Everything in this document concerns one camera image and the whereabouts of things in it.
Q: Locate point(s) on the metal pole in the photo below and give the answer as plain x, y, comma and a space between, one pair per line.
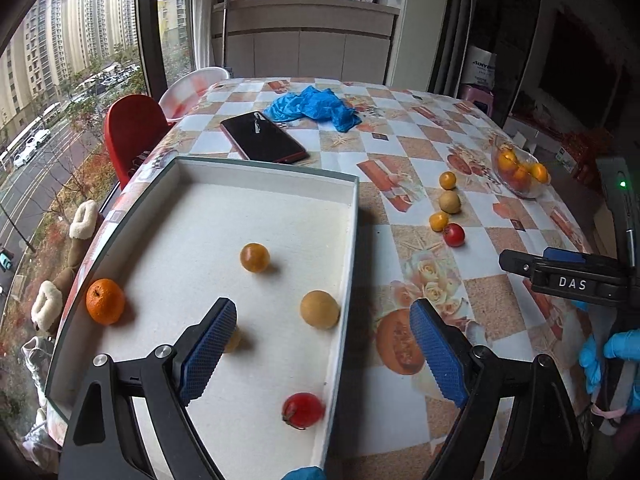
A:
225, 35

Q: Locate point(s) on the crumpled blue gloves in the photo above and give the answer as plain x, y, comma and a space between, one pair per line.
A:
320, 105

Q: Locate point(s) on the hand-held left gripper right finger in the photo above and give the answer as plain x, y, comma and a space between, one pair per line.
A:
440, 355

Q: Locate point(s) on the checkered patterned tablecloth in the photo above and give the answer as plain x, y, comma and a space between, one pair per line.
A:
400, 125

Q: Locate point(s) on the stack of red gift boxes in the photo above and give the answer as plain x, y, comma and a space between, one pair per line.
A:
585, 160

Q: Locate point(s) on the white printed bag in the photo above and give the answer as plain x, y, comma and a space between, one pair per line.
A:
480, 67

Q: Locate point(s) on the brown boot with white fleece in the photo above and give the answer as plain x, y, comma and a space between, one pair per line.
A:
47, 305
84, 219

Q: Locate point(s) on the black television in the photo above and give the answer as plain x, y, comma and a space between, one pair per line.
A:
575, 70

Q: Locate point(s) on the person's left hand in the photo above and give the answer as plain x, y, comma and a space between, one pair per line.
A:
304, 474

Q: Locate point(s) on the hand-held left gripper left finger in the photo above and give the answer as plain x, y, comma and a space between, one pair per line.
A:
205, 355

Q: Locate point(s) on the pink plastic stool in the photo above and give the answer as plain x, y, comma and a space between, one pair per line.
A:
475, 94

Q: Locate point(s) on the dark grey curtain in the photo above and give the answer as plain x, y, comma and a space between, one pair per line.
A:
450, 25

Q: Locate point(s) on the clear glass bowl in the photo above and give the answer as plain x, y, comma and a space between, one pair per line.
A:
530, 191

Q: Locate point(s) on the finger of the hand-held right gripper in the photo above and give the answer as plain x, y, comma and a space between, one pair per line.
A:
565, 255
517, 261

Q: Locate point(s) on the red tomato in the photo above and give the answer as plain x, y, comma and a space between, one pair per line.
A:
454, 235
302, 410

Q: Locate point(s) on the orange mandarin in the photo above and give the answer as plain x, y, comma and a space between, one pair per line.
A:
105, 301

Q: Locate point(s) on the red plastic chair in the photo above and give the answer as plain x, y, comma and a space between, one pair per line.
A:
132, 130

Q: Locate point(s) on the person's right hand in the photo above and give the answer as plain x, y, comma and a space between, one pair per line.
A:
625, 345

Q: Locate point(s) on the tan round fruit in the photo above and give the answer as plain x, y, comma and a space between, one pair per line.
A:
450, 201
320, 310

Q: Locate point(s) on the grey box with white lining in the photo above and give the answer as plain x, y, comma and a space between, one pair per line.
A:
200, 220

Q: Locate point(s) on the white sneaker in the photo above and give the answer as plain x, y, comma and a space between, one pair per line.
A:
35, 440
35, 360

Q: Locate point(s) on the white curtain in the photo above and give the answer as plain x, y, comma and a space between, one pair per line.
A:
205, 20

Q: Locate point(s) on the smartphone with red case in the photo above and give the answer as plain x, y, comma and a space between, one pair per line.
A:
262, 137

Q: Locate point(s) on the small yellow-orange fruit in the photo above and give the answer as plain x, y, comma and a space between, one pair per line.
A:
255, 257
234, 342
447, 180
439, 221

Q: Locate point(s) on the white counter cabinet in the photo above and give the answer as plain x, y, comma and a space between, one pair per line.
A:
300, 50

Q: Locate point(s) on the white plastic chair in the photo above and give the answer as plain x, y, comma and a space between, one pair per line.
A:
192, 90

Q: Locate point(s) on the white low tv cabinet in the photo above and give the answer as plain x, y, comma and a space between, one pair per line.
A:
540, 135

